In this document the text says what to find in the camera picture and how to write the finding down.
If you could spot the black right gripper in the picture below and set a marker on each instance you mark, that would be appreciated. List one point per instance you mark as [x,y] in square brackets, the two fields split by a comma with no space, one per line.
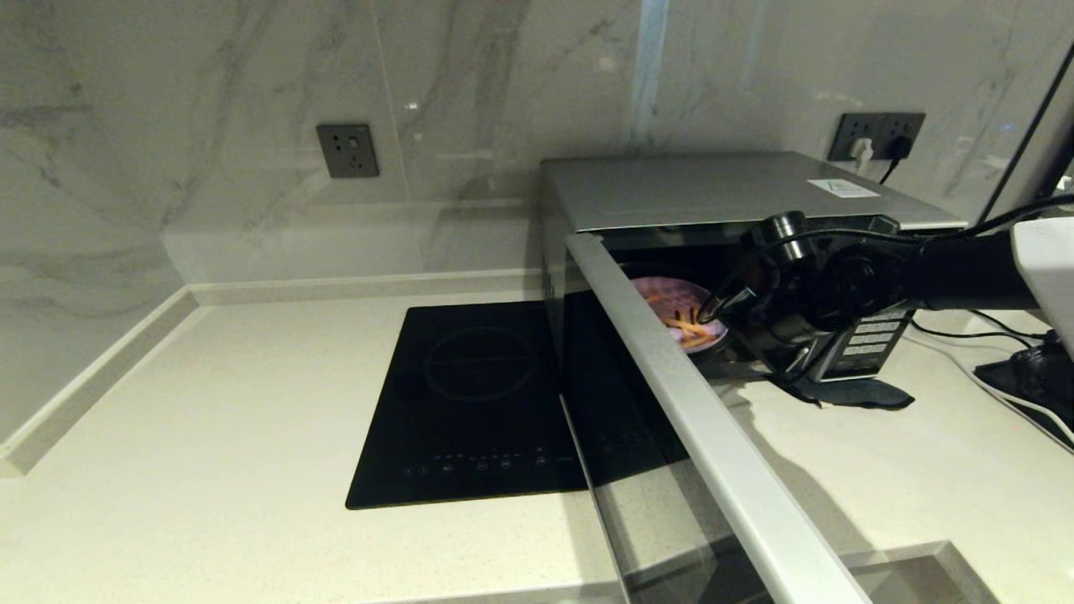
[768,327]

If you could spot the purple plastic plate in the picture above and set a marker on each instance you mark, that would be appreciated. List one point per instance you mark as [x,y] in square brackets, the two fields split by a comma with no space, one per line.
[663,294]

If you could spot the black glass microwave door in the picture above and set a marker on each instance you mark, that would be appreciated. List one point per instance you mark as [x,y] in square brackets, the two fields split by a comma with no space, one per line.
[713,436]

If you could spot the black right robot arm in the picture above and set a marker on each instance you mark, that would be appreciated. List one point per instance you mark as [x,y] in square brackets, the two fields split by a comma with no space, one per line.
[940,273]

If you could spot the fried chicken piece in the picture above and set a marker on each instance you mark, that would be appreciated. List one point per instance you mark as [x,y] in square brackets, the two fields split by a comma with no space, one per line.
[701,337]

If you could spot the french fry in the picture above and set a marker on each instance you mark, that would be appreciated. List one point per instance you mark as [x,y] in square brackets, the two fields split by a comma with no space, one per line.
[684,319]

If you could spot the dark cloth pad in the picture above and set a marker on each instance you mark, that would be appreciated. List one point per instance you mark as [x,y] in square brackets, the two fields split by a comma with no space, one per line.
[864,394]

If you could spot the white sticker label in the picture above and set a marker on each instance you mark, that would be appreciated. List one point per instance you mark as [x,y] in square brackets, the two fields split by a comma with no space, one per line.
[843,188]

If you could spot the white power plug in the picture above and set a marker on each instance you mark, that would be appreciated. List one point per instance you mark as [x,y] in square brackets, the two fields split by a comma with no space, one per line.
[861,153]

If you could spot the black power plug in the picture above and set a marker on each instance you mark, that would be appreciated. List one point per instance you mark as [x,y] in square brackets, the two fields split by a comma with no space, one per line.
[898,148]

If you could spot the black induction cooktop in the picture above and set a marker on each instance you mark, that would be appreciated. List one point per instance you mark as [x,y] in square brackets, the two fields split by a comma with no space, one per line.
[461,411]

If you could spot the black appliance base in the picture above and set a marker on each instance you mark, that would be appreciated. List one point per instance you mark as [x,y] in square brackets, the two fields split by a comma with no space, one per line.
[1036,377]

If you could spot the grey double wall socket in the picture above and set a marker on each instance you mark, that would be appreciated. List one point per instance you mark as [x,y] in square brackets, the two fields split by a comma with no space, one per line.
[852,126]

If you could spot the grey single wall socket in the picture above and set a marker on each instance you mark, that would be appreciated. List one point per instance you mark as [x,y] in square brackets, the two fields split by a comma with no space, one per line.
[347,151]

